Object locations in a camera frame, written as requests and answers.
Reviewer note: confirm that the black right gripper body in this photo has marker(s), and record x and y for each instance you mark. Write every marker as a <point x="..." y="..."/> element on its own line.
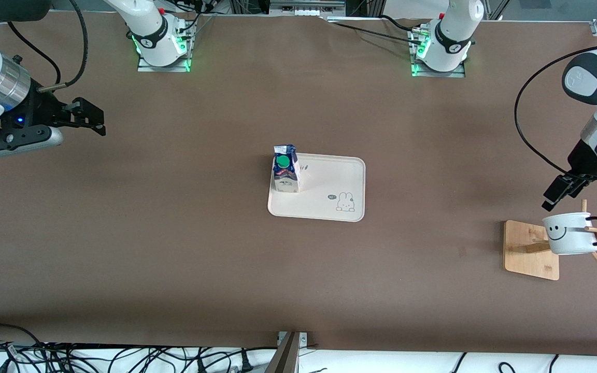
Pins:
<point x="39" y="110"/>

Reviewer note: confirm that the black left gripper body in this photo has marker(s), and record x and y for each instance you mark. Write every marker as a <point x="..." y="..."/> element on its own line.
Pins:
<point x="582" y="160"/>

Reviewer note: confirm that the white smiley face mug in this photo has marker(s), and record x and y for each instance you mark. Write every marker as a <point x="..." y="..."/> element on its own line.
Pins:
<point x="568" y="241"/>

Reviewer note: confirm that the blue and white milk carton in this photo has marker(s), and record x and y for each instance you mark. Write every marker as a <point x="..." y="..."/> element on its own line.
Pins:
<point x="284" y="176"/>

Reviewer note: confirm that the white tray with bunny print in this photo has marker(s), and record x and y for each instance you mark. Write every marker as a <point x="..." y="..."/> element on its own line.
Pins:
<point x="324" y="181"/>

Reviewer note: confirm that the wooden mug stand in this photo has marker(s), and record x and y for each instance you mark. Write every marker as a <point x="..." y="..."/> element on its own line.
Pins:
<point x="529" y="261"/>

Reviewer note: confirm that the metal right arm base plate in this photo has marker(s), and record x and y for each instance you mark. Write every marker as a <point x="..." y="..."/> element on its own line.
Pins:
<point x="164" y="67"/>

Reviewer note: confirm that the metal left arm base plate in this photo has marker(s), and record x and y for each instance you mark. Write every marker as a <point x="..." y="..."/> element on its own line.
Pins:
<point x="438" y="73"/>

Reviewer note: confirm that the metal table edge bracket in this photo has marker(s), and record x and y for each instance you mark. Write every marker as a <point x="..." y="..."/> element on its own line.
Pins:
<point x="288" y="355"/>

